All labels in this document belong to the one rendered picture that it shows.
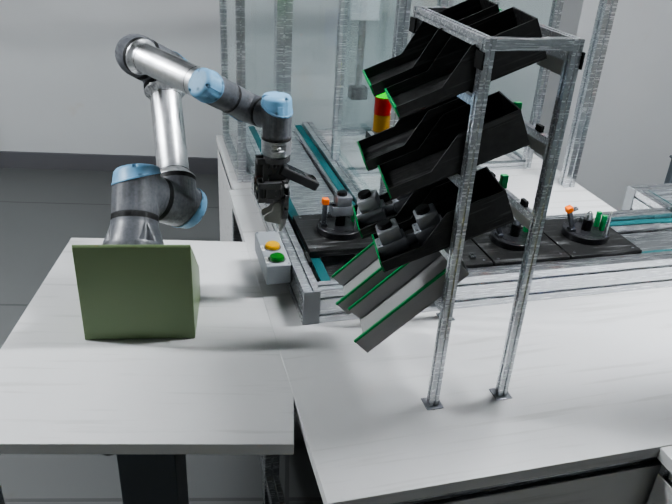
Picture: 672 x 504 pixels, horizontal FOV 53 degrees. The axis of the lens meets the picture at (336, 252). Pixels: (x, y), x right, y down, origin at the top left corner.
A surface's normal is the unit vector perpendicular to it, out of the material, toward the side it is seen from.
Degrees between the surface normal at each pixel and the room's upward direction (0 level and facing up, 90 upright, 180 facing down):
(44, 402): 0
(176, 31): 90
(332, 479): 0
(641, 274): 90
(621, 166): 90
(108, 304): 90
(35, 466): 0
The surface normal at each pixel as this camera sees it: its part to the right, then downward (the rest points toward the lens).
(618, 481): 0.26, 0.47
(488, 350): 0.05, -0.88
